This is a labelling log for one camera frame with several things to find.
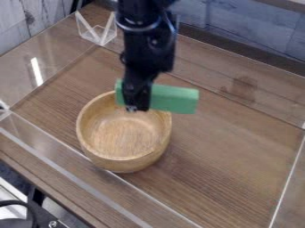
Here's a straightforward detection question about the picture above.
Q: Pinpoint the black metal table frame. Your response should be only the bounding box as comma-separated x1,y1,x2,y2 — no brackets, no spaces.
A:
27,186,86,228

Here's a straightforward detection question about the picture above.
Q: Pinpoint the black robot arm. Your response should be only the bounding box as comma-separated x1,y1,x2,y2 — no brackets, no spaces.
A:
116,0,178,111

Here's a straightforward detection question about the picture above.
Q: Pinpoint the green rectangular block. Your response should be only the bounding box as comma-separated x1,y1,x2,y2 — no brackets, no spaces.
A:
114,79,200,114

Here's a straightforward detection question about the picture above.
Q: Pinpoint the black cable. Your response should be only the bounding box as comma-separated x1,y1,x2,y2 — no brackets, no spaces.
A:
0,199,35,222

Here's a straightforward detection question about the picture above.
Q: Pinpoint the wooden bowl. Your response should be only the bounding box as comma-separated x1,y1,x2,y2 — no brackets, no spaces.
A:
77,91,173,173

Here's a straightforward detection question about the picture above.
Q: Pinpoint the clear acrylic corner bracket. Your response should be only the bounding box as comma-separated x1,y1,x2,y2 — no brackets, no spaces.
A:
75,12,117,46

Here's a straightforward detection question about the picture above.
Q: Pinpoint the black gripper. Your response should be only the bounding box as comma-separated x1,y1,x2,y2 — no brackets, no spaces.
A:
116,12,178,112

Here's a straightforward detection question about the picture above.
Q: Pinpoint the clear acrylic tray wall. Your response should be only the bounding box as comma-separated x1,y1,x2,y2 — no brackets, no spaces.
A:
0,110,203,228

